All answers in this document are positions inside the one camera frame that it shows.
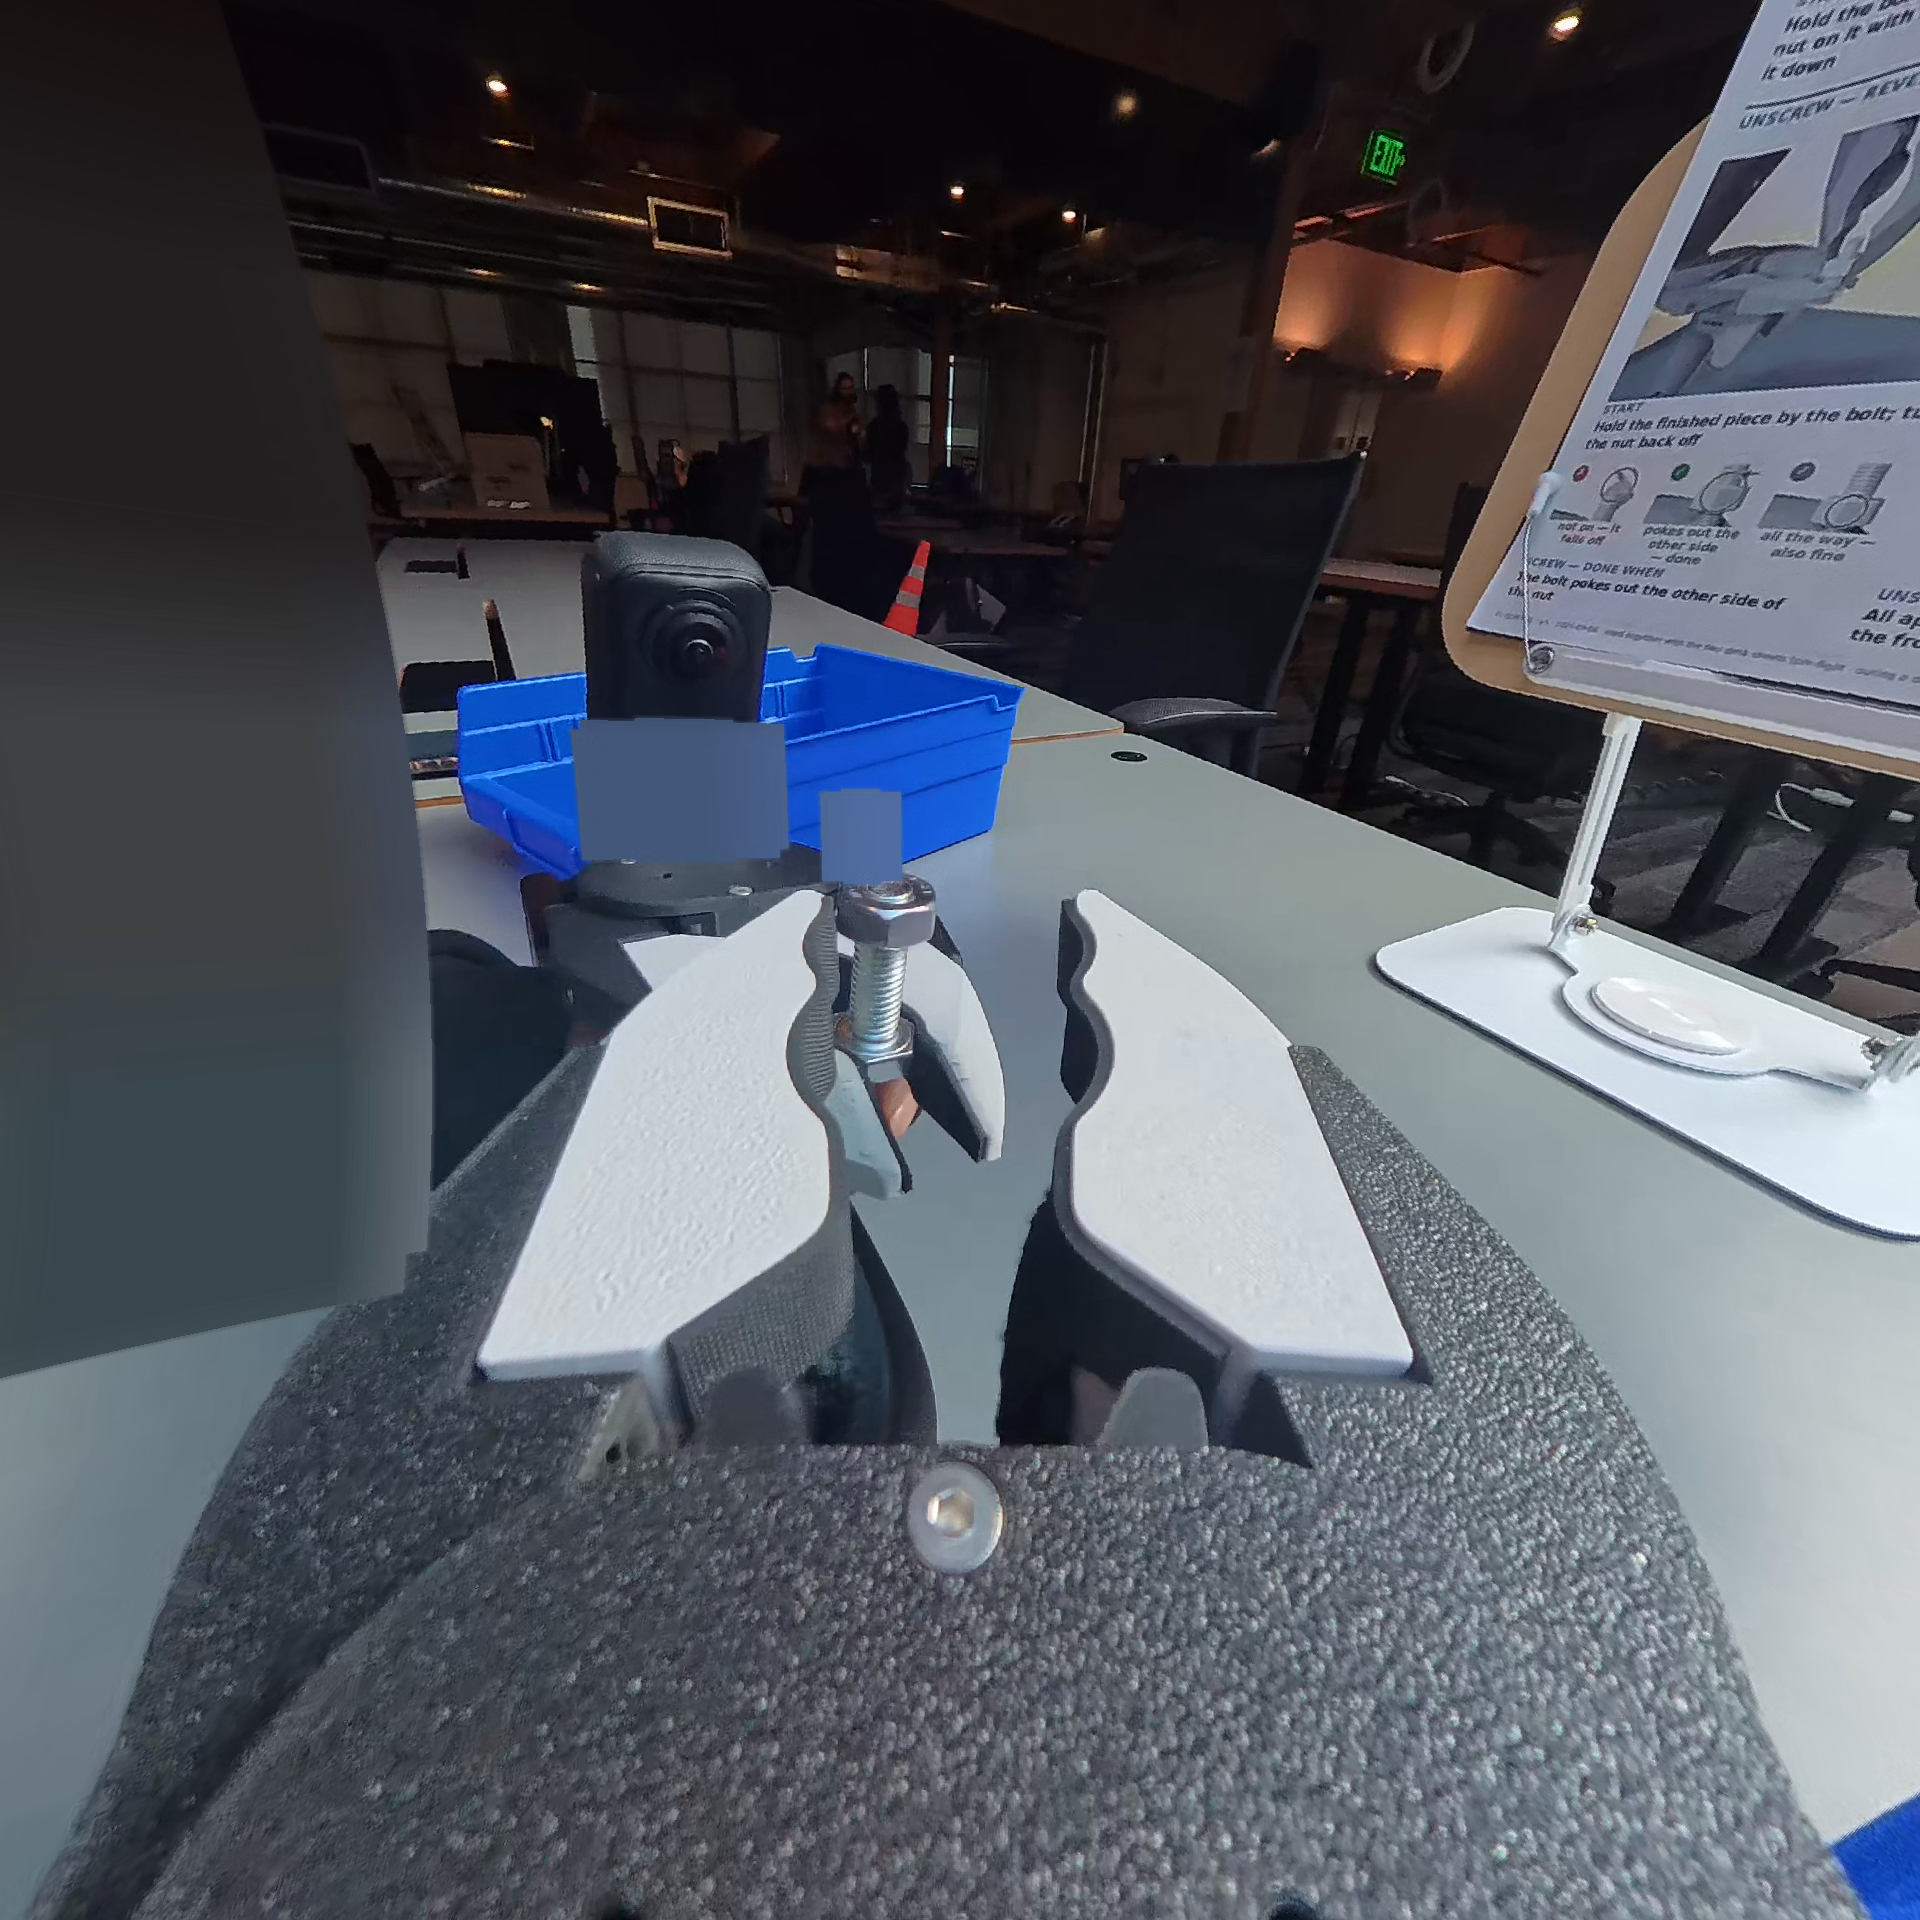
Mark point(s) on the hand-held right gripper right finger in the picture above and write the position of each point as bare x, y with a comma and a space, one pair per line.
1215, 1185

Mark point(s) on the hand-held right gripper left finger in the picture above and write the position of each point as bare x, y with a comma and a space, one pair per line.
661, 1185

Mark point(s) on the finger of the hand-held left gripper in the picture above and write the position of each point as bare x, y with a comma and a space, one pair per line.
961, 1073
870, 1148

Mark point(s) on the silver bolt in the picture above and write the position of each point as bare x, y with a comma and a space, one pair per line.
884, 984

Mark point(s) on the blue plastic bin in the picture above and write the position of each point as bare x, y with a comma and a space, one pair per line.
932, 734
1882, 1881

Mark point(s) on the person's left hand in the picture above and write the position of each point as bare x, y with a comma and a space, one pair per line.
495, 1036

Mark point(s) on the black table hatch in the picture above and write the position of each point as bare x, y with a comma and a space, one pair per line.
447, 681

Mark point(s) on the orange traffic cone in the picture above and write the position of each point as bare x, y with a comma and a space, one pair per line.
909, 596

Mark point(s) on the cardboard box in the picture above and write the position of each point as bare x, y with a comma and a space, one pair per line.
503, 462

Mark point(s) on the black office chair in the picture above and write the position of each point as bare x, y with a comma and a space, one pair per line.
1215, 585

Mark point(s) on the grey wood-edged table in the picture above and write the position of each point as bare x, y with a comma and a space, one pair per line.
1381, 579

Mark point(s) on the ceiling air vent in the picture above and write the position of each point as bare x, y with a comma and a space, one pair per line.
690, 225

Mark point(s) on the printed instruction sheet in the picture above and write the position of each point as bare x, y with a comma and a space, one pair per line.
1769, 450

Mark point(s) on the green exit sign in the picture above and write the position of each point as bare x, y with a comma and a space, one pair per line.
1385, 153

